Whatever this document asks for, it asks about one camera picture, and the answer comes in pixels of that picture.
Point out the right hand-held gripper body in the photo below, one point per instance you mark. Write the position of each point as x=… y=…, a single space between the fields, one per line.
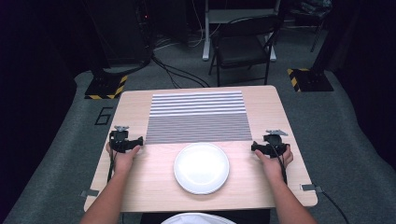
x=275 y=146

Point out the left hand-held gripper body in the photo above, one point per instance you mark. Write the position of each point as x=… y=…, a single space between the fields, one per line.
x=119 y=141

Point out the white round plate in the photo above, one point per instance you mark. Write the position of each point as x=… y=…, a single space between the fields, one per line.
x=201 y=168

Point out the person's right hand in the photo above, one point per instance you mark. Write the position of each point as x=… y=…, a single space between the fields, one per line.
x=275 y=166

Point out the person's left hand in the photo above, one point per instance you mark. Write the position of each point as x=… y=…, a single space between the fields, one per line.
x=123 y=161

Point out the grey tape piece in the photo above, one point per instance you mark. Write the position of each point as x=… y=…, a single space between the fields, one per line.
x=308 y=187
x=90 y=193

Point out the black yellow striped stand base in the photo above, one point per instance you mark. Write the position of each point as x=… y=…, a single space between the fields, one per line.
x=311 y=81
x=104 y=88

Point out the striped grey white placemat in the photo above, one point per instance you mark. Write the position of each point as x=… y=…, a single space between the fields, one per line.
x=199 y=124

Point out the person's white shirt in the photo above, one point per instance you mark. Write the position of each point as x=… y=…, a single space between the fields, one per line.
x=199 y=219

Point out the black folding chair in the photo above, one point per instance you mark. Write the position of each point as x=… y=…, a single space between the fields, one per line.
x=238 y=46

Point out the dark cabinet with red light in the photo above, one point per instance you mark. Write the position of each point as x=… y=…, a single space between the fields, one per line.
x=124 y=31

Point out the dark chair with cloth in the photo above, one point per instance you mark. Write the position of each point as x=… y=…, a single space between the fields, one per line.
x=311 y=12

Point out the white desk frame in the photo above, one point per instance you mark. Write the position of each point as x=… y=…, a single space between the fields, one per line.
x=206 y=37

